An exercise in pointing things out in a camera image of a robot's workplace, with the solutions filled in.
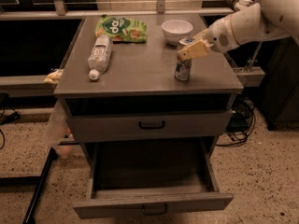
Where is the white power strip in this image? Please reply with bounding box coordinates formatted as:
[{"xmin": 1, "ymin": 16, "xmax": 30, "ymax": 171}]
[{"xmin": 225, "ymin": 0, "xmax": 252, "ymax": 11}]

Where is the black upper drawer handle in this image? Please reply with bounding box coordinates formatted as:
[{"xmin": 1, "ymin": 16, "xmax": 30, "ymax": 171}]
[{"xmin": 138, "ymin": 120, "xmax": 165, "ymax": 130}]

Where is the grey drawer cabinet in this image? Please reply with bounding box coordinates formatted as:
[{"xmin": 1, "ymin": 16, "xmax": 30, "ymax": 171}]
[{"xmin": 52, "ymin": 13, "xmax": 244, "ymax": 146}]

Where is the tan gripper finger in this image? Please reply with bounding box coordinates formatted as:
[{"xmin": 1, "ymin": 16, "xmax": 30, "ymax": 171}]
[
  {"xmin": 192, "ymin": 29, "xmax": 207, "ymax": 40},
  {"xmin": 177, "ymin": 39, "xmax": 213, "ymax": 61}
]

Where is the black lower drawer handle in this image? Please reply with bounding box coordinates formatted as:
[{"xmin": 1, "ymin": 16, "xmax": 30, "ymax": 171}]
[{"xmin": 142, "ymin": 203, "xmax": 168, "ymax": 216}]

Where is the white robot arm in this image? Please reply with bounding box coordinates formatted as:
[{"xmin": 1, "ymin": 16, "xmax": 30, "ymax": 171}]
[{"xmin": 177, "ymin": 0, "xmax": 299, "ymax": 60}]

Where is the clear plastic bag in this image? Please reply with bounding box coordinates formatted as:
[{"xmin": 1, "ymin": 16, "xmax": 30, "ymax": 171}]
[{"xmin": 43, "ymin": 101, "xmax": 74, "ymax": 158}]

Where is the white bowl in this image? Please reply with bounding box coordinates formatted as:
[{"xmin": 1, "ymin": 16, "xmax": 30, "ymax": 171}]
[{"xmin": 162, "ymin": 20, "xmax": 193, "ymax": 45}]

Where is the open lower drawer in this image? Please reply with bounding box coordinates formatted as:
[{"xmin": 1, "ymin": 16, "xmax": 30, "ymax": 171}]
[{"xmin": 73, "ymin": 138, "xmax": 234, "ymax": 219}]

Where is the black cable bundle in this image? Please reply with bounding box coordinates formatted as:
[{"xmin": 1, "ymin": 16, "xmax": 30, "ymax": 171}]
[{"xmin": 216, "ymin": 97, "xmax": 256, "ymax": 147}]

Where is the clear plastic water bottle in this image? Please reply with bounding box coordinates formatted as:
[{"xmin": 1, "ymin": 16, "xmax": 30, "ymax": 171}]
[{"xmin": 88, "ymin": 35, "xmax": 113, "ymax": 80}]

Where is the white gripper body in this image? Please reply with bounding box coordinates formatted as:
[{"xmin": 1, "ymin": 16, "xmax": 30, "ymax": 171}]
[{"xmin": 206, "ymin": 15, "xmax": 239, "ymax": 53}]

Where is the green snack bag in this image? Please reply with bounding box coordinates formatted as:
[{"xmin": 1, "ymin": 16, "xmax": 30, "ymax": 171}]
[{"xmin": 94, "ymin": 15, "xmax": 147, "ymax": 43}]

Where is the yellow crumpled wrapper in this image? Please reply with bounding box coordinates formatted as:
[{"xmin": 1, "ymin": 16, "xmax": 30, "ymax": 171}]
[{"xmin": 44, "ymin": 69, "xmax": 64, "ymax": 85}]

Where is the black drawer handle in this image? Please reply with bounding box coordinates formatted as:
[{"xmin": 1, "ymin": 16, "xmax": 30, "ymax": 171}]
[
  {"xmin": 142, "ymin": 203, "xmax": 168, "ymax": 216},
  {"xmin": 138, "ymin": 120, "xmax": 165, "ymax": 130}
]

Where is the black floor frame bar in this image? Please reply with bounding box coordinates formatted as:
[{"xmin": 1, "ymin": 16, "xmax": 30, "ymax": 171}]
[{"xmin": 22, "ymin": 148, "xmax": 58, "ymax": 224}]

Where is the redbull can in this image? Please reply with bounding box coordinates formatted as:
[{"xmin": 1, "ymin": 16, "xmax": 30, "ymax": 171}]
[{"xmin": 174, "ymin": 36, "xmax": 196, "ymax": 82}]

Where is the upper grey drawer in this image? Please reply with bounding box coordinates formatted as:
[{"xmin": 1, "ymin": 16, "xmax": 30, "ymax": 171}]
[{"xmin": 66, "ymin": 110, "xmax": 233, "ymax": 143}]

